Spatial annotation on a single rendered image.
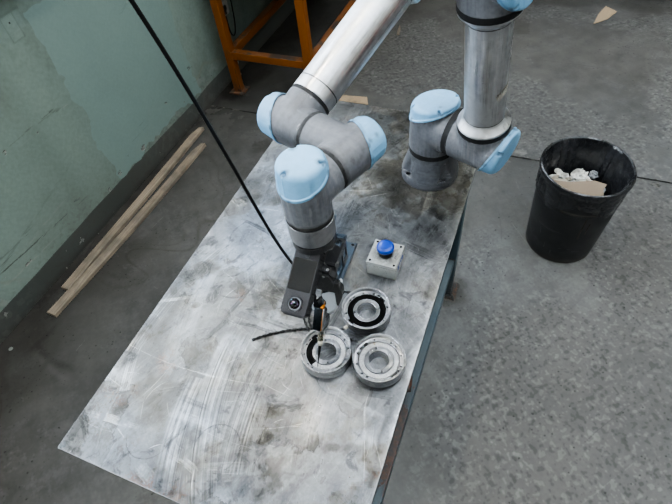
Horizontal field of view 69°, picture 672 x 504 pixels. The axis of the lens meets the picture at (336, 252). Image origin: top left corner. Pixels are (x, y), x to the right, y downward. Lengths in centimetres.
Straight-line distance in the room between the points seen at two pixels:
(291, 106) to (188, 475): 68
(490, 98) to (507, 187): 150
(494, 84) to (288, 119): 43
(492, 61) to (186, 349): 84
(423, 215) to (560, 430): 97
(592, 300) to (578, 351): 25
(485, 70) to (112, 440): 100
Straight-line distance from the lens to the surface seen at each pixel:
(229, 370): 107
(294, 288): 80
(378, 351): 101
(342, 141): 74
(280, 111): 82
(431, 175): 130
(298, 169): 67
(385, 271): 112
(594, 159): 225
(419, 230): 123
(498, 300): 211
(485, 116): 110
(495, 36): 98
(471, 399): 188
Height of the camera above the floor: 172
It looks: 51 degrees down
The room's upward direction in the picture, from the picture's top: 8 degrees counter-clockwise
